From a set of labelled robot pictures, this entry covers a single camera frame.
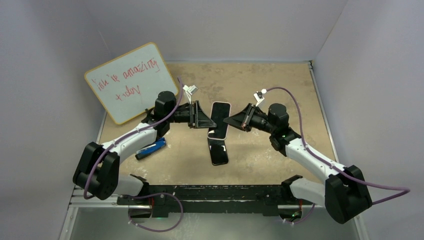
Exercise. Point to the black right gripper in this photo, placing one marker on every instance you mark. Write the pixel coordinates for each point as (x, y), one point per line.
(240, 120)

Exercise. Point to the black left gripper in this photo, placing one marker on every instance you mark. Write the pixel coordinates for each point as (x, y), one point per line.
(197, 119)

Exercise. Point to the black smartphone white edge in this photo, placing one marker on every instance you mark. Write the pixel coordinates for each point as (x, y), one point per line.
(218, 152)

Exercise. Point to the black phone case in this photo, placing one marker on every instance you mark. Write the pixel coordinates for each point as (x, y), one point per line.
(219, 154)

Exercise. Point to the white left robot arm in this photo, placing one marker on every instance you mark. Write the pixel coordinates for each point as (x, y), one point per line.
(98, 170)

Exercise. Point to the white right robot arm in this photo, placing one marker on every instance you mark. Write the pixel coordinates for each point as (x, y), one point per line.
(339, 191)

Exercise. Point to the yellow framed whiteboard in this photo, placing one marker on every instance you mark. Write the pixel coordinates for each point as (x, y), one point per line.
(128, 85)

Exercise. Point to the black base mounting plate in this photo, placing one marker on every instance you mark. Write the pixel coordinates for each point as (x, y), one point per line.
(269, 200)

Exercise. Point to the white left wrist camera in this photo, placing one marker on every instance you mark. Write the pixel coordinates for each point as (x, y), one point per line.
(189, 91)

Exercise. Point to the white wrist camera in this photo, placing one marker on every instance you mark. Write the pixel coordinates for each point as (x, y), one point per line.
(259, 97)
(189, 91)

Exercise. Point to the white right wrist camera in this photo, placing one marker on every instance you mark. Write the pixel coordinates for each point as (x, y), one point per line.
(259, 97)

